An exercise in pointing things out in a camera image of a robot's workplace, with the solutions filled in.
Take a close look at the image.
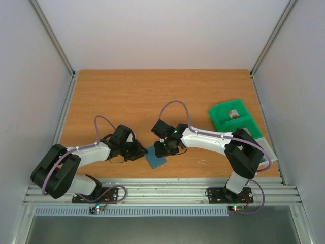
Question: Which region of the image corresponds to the green bin far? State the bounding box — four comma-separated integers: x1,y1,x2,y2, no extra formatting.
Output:
208,99,252,132

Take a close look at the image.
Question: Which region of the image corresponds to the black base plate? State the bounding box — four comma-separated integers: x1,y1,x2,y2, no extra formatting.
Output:
205,187,254,204
72,187,118,204

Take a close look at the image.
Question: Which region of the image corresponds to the grey card in bin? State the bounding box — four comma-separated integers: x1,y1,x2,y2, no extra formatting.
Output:
243,128,251,135

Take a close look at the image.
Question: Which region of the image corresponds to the circuit board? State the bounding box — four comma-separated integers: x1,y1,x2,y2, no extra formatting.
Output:
228,205,248,212
88,206,106,214

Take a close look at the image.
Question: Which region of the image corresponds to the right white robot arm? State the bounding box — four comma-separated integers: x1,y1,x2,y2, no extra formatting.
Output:
151,119,264,203

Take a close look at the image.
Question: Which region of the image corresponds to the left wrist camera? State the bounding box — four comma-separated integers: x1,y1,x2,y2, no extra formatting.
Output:
126,132,135,142

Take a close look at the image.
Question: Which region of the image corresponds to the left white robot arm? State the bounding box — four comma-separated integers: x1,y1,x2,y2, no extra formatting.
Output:
30,125,148,202

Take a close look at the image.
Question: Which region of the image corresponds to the white tray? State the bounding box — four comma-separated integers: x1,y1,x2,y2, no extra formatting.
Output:
256,137,278,166

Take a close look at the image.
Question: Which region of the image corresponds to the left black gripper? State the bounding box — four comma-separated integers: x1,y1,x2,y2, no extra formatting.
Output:
120,140,148,162

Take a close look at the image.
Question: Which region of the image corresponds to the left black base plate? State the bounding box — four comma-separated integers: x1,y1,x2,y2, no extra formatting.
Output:
72,187,118,204

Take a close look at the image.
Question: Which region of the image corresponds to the left circuit board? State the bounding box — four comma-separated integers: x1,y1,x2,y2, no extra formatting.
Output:
88,206,106,214

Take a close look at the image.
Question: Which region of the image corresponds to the right circuit board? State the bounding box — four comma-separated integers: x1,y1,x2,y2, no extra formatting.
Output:
228,205,248,212

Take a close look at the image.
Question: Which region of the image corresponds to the grey slotted cable duct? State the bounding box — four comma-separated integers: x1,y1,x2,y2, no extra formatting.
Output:
34,206,229,217

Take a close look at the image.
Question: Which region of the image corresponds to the blue card holder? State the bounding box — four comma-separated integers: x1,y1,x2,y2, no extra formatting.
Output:
145,145,167,169

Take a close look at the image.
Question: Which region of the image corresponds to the red white card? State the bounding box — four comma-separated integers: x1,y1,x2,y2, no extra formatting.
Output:
228,109,240,119

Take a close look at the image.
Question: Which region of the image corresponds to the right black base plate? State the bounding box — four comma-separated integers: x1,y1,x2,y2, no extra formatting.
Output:
205,187,254,204

